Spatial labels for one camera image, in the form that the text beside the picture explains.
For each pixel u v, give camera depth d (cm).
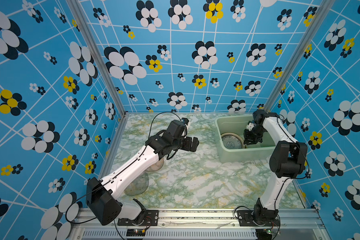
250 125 88
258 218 67
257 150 79
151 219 73
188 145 65
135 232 72
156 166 91
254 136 79
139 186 84
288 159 51
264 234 70
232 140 99
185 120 67
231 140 99
